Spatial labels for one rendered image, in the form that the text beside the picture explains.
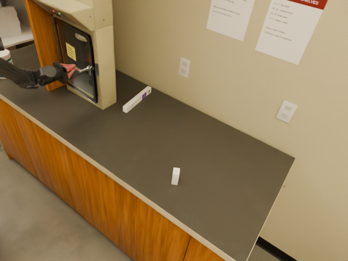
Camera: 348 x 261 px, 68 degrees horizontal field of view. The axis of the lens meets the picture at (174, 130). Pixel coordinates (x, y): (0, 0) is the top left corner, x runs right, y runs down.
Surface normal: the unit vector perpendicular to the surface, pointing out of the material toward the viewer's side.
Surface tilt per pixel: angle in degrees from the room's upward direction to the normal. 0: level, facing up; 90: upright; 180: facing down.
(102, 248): 0
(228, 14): 90
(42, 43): 90
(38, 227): 0
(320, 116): 90
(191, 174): 0
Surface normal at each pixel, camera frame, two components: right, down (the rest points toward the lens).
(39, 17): 0.81, 0.45
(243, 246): 0.10, -0.75
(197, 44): -0.58, 0.49
